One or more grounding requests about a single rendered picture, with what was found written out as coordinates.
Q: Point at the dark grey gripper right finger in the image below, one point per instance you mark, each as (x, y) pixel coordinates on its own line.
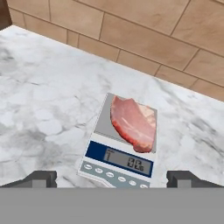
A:
(179, 178)

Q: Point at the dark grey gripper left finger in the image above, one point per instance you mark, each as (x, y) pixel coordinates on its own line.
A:
(43, 178)

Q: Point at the raw pink steak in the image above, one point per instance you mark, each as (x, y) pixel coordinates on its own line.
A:
(134, 124)

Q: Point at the white digital kitchen scale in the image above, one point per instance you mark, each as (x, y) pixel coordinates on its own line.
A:
(116, 163)

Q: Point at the dark brown fridge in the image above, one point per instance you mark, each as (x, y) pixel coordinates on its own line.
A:
(4, 13)

